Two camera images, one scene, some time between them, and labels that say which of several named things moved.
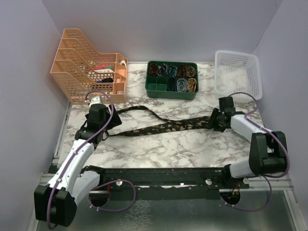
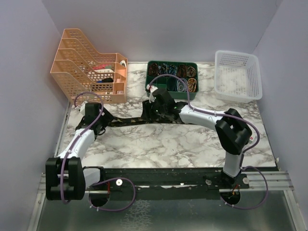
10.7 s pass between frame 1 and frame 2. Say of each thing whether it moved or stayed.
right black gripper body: moved
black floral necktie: moved
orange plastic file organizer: stayed
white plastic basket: stayed
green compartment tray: stayed
